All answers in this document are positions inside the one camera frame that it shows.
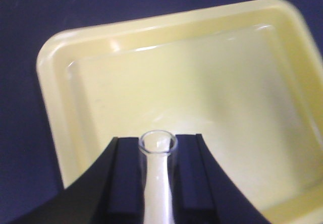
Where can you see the short clear test tube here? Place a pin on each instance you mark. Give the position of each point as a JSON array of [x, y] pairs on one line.
[[157, 154]]

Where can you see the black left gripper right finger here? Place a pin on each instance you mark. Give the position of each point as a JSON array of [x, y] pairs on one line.
[[204, 193]]

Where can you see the yellow plastic tray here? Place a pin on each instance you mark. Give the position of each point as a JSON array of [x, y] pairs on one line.
[[247, 76]]

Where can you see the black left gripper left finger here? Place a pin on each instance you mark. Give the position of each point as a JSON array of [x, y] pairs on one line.
[[108, 192]]

